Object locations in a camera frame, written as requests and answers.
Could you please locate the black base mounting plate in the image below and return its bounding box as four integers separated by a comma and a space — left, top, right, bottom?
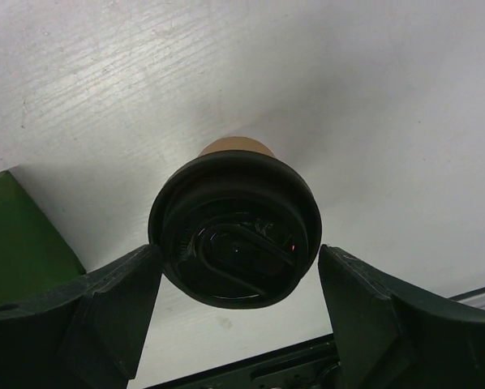
155, 334, 340, 389

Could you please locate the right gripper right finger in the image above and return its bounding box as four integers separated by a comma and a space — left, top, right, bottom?
318, 246, 485, 388

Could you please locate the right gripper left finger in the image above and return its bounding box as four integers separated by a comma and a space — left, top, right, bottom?
0, 245, 161, 388

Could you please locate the green paper bag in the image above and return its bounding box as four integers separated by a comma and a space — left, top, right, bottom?
0, 171, 86, 306

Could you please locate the brown paper coffee cup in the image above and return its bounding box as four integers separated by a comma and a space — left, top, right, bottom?
199, 136, 276, 158

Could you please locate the black cup lid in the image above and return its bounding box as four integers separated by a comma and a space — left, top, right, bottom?
148, 150, 322, 310

